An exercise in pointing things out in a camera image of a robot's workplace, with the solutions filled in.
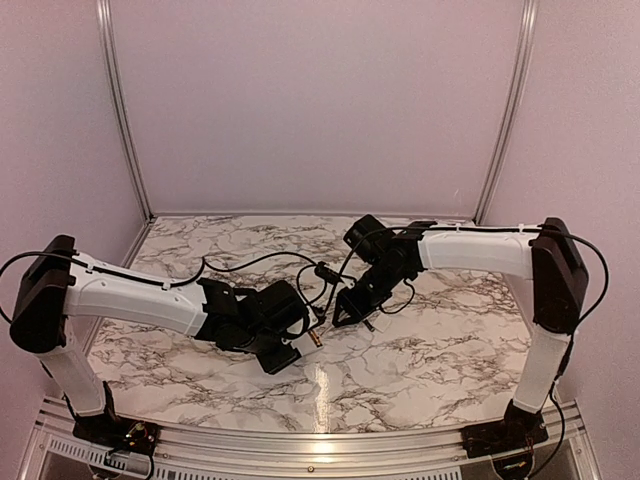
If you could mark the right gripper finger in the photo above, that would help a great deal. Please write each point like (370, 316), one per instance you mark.
(343, 300)
(355, 315)

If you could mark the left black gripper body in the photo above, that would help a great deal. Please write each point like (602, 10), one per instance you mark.
(261, 343)

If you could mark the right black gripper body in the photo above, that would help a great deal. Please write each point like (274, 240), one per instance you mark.
(382, 283)

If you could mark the white battery compartment cover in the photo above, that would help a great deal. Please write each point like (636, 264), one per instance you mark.
(381, 324)

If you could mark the white remote control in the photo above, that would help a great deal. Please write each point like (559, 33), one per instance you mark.
(303, 345)

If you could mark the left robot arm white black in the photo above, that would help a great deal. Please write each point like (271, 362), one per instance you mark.
(63, 283)

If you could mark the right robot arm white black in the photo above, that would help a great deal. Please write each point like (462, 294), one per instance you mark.
(546, 256)

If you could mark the gold green battery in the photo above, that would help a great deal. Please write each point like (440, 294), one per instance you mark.
(315, 339)

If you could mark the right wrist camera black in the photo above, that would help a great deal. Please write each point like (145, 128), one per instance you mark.
(323, 271)

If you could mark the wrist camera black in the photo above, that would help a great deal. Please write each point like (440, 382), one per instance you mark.
(323, 271)
(280, 308)

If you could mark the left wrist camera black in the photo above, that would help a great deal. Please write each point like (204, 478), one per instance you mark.
(280, 308)

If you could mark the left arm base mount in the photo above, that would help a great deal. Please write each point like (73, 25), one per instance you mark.
(122, 434)

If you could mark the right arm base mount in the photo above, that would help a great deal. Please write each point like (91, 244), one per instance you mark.
(492, 438)

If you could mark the front aluminium rail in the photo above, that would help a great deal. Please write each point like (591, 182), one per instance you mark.
(192, 452)

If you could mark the right aluminium frame post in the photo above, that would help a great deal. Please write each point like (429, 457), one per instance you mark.
(515, 93)

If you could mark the aluminium frame post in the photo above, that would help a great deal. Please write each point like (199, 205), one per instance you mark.
(109, 49)
(515, 93)

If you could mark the left aluminium frame post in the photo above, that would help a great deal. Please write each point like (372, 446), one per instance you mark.
(109, 49)

